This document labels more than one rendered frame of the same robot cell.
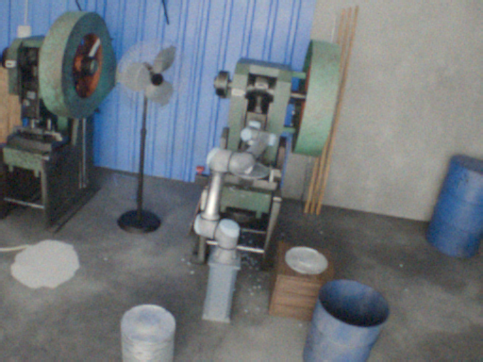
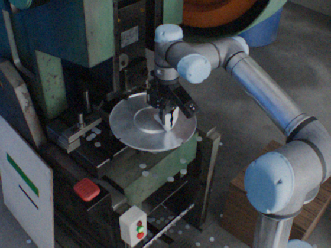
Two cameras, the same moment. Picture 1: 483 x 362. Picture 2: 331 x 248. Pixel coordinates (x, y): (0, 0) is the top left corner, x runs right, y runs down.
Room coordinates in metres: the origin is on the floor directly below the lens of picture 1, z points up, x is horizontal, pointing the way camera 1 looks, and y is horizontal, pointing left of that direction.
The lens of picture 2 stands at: (2.10, 0.69, 1.63)
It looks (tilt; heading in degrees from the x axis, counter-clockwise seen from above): 42 degrees down; 308
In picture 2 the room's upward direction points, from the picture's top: 3 degrees clockwise
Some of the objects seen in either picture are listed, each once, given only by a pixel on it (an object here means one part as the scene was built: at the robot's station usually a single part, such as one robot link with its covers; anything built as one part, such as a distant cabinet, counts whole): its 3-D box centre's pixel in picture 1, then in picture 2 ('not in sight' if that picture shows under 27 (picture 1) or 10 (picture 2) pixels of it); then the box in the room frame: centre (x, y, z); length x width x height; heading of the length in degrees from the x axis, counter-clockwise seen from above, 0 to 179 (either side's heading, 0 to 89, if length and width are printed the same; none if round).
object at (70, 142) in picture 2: not in sight; (79, 126); (2.94, 0.11, 0.76); 0.17 x 0.06 x 0.10; 88
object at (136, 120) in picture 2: (248, 169); (152, 119); (2.75, -0.06, 0.79); 0.29 x 0.29 x 0.01
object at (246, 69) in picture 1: (251, 148); (89, 72); (3.08, -0.07, 0.83); 0.79 x 0.43 x 1.34; 178
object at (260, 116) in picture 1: (254, 129); (120, 39); (2.89, -0.06, 1.04); 0.17 x 0.15 x 0.30; 178
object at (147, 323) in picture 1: (148, 322); not in sight; (1.64, 0.36, 0.26); 0.29 x 0.29 x 0.01
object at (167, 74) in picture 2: not in sight; (166, 68); (2.69, -0.05, 1.02); 0.08 x 0.08 x 0.05
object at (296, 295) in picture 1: (300, 281); (279, 204); (2.35, -0.54, 0.18); 0.40 x 0.38 x 0.35; 178
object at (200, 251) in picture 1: (212, 187); (49, 178); (3.08, 0.20, 0.45); 0.92 x 0.12 x 0.90; 178
